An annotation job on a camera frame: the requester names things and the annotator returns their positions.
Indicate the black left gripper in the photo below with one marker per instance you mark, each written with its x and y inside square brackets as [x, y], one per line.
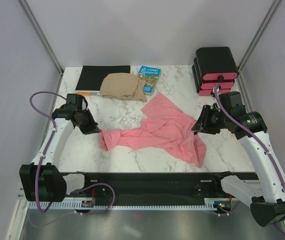
[92, 128]

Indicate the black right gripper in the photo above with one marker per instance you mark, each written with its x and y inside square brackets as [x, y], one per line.
[202, 123]

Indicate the pink t shirt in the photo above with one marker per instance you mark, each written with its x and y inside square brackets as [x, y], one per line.
[165, 127]

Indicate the beige t shirt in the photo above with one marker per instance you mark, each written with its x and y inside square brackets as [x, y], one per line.
[126, 86]

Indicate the black pink drawer unit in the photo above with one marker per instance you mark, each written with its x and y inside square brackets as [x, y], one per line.
[211, 66]

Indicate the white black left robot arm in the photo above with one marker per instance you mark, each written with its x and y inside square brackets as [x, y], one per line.
[41, 179]

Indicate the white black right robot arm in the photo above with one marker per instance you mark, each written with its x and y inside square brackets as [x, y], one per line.
[266, 202]

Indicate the orange pencil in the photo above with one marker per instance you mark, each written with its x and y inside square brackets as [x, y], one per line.
[89, 93]

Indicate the black notebook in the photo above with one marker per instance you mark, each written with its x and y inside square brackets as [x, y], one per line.
[92, 76]

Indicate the blue treehouse book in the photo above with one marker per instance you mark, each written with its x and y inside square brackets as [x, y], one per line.
[150, 77]

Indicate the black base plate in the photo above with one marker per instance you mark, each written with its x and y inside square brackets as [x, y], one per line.
[153, 188]

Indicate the white slotted cable duct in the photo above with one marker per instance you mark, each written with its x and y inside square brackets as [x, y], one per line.
[84, 204]

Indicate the left aluminium frame post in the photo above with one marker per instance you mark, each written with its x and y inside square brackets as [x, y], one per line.
[40, 34]

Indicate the aluminium frame post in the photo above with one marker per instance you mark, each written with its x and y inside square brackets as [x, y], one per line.
[40, 34]
[259, 32]

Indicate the right aluminium frame post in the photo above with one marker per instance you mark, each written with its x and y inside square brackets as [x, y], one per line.
[259, 32]

